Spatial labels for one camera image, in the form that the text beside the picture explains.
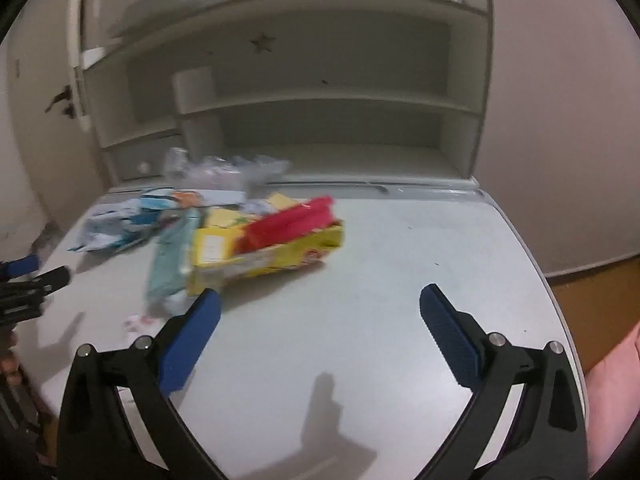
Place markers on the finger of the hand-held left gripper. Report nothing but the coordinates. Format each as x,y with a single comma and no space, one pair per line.
22,265
50,278

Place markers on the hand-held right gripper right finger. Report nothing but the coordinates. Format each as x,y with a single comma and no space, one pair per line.
450,335

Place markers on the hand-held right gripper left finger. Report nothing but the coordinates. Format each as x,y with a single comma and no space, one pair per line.
187,347

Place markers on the white blue wrapper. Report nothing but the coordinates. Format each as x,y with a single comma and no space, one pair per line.
110,225

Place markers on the teal snack packet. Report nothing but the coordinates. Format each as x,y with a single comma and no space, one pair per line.
170,260

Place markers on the yellow snack box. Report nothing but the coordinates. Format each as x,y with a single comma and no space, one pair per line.
265,262

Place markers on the orange blue snack packet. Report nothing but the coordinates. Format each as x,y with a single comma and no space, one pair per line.
172,198

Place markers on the red snack packet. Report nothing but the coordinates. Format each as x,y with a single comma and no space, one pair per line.
285,225

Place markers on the person's left hand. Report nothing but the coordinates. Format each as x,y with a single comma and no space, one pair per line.
7,362

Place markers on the small white red wrapper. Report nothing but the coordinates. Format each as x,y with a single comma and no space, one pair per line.
137,322

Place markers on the beige door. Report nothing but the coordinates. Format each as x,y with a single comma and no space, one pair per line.
40,160

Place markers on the pink sofa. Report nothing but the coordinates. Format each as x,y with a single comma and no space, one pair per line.
612,390

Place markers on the yellow paper piece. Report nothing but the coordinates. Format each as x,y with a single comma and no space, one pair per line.
280,201

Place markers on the clear plastic bag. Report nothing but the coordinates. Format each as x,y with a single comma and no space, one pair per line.
215,172

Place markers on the white shelf unit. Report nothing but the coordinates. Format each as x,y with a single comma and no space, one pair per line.
325,125

